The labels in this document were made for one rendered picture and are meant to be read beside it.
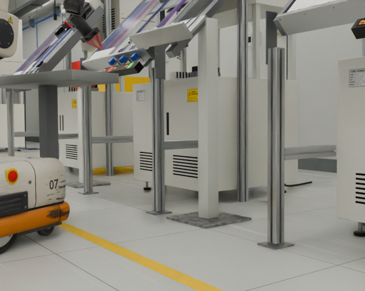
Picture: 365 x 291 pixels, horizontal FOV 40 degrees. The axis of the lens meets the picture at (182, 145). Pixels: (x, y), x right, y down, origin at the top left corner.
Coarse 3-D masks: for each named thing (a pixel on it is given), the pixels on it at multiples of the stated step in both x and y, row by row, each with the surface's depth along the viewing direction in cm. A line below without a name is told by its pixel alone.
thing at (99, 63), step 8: (136, 48) 224; (144, 48) 218; (104, 56) 250; (112, 56) 243; (120, 56) 238; (128, 56) 233; (144, 56) 223; (88, 64) 268; (96, 64) 261; (104, 64) 255; (120, 64) 245
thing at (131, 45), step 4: (164, 24) 231; (128, 36) 258; (124, 40) 257; (120, 44) 256; (124, 44) 251; (128, 44) 246; (132, 44) 242; (116, 48) 255; (120, 48) 251; (124, 48) 244; (128, 48) 241; (132, 48) 235; (116, 52) 250
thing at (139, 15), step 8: (152, 0) 279; (144, 8) 276; (152, 8) 267; (136, 16) 274; (144, 16) 264; (128, 24) 273; (136, 24) 261; (120, 32) 271; (128, 32) 259; (112, 40) 268; (120, 40) 258; (104, 48) 266; (112, 48) 255; (96, 56) 265
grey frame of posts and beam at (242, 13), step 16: (240, 0) 243; (160, 16) 302; (240, 16) 243; (240, 32) 243; (240, 48) 244; (240, 64) 244; (160, 80) 216; (240, 80) 245; (160, 96) 217; (240, 96) 245; (160, 112) 217; (240, 112) 246; (160, 128) 218; (240, 128) 246; (160, 144) 218; (240, 144) 246; (160, 160) 219; (240, 160) 247; (160, 176) 219; (240, 176) 247; (160, 192) 220; (240, 192) 248; (160, 208) 220
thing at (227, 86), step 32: (192, 96) 244; (224, 96) 243; (256, 96) 255; (288, 96) 269; (192, 128) 245; (224, 128) 244; (256, 128) 256; (288, 128) 270; (192, 160) 246; (224, 160) 244; (256, 160) 257; (288, 160) 271
